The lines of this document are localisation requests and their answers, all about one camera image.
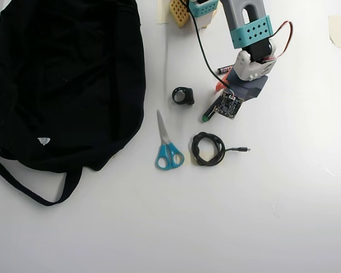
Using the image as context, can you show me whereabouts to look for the black fabric bag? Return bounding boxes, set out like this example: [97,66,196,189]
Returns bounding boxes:
[0,0,147,207]

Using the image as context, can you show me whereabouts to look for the coiled black USB cable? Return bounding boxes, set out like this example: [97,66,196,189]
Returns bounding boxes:
[191,131,252,167]

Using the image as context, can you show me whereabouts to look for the blue handled scissors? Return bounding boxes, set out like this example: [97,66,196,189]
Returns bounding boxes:
[155,109,185,171]

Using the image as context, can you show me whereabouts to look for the camera circuit board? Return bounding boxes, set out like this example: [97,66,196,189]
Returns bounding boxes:
[210,89,244,121]

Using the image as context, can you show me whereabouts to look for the black plastic ring clip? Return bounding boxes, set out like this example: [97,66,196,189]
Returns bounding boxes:
[167,86,196,106]

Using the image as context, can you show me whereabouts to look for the beige masking tape strip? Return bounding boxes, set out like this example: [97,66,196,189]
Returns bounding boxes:
[327,15,341,49]
[156,0,172,25]

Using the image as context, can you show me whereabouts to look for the yellow perforated base block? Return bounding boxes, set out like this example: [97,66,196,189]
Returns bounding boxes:
[169,0,190,28]

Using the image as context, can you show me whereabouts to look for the black camera cable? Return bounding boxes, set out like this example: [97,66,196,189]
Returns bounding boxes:
[179,0,231,89]

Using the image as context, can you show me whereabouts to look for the green black marker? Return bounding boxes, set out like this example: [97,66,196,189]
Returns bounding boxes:
[201,106,217,123]

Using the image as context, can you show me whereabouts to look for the black AAA battery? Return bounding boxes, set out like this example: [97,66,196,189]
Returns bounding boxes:
[216,65,234,76]

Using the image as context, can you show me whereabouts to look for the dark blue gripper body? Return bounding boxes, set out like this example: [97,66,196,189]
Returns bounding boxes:
[222,70,269,102]

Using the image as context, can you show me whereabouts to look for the red white servo wire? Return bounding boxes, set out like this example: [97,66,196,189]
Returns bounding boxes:
[262,20,296,62]

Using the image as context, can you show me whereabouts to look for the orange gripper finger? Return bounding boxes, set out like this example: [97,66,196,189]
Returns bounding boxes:
[214,74,230,93]

